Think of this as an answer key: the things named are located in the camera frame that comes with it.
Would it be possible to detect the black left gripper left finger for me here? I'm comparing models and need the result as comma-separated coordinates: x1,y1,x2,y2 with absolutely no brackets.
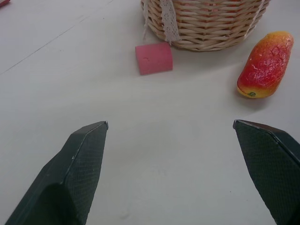
4,120,109,225

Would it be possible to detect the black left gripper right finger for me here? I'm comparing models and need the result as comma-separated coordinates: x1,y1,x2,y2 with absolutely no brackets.
232,119,300,225

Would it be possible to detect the wicker basket with lace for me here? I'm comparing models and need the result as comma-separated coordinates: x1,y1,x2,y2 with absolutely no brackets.
140,0,272,53

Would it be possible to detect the red yellow toy mango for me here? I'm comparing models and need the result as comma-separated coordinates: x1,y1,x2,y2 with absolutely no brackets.
236,31,294,99

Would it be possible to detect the pink foam block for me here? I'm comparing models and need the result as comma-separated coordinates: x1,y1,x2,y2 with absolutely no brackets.
135,42,173,76

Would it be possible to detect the white lace ribbon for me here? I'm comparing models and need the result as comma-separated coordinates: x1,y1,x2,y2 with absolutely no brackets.
160,0,181,44

